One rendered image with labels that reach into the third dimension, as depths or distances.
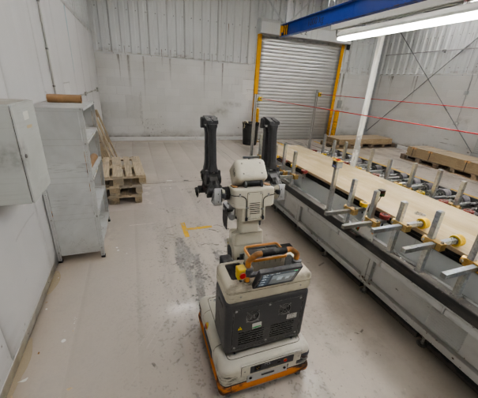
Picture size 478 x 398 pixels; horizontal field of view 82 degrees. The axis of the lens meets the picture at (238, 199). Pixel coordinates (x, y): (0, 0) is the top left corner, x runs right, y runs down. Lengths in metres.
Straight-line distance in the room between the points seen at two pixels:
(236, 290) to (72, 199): 2.05
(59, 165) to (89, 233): 0.75
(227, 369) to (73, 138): 2.27
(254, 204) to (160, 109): 7.77
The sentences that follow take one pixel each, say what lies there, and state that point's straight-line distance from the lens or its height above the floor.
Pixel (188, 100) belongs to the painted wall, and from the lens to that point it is 9.37.
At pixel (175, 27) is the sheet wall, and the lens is 9.42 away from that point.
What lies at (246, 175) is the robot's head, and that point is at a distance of 1.70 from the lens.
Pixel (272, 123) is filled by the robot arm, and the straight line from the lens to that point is 1.93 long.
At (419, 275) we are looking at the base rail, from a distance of 2.29.
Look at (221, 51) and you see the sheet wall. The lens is 9.64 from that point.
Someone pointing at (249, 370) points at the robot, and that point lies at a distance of 1.96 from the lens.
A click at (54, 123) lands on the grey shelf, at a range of 2.94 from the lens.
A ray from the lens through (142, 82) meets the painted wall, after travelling 9.21.
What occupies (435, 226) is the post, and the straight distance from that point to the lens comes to 2.16.
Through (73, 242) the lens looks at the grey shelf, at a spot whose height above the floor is 0.22.
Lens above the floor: 1.83
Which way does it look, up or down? 23 degrees down
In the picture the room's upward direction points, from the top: 4 degrees clockwise
